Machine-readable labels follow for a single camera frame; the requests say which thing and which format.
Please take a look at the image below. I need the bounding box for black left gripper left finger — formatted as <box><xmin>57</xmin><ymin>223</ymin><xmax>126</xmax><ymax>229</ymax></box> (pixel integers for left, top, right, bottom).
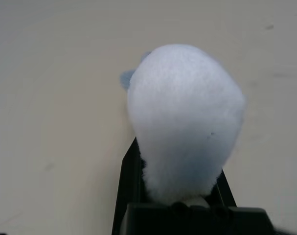
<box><xmin>111</xmin><ymin>136</ymin><xmax>149</xmax><ymax>235</ymax></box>

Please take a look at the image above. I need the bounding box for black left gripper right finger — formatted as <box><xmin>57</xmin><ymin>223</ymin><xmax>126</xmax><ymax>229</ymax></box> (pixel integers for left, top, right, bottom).
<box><xmin>211</xmin><ymin>168</ymin><xmax>237</xmax><ymax>208</ymax></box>

